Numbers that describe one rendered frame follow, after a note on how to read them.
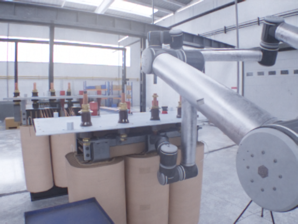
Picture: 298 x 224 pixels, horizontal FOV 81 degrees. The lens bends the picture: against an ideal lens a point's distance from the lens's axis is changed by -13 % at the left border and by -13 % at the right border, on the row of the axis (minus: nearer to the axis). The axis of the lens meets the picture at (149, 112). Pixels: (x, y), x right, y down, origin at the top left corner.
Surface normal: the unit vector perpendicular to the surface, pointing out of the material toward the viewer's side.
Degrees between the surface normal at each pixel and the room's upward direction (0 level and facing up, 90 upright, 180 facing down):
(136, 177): 90
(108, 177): 90
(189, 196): 90
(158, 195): 90
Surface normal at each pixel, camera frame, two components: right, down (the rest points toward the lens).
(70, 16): 0.54, 0.07
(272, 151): -0.93, 0.08
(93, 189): 0.32, 0.08
